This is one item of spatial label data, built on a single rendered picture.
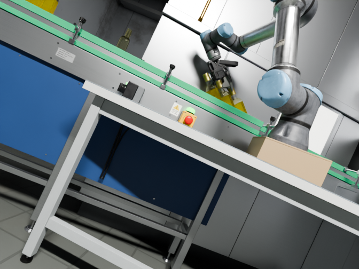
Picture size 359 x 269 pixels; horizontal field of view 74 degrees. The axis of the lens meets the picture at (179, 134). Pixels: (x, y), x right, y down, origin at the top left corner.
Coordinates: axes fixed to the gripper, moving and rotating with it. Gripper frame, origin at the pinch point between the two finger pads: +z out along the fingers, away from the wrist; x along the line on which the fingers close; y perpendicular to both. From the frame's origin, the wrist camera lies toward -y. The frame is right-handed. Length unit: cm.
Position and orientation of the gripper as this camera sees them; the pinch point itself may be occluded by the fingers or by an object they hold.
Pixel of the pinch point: (231, 89)
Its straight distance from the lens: 144.6
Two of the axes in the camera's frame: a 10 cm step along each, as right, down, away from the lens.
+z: 4.0, 9.1, 1.3
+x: 1.6, 0.7, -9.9
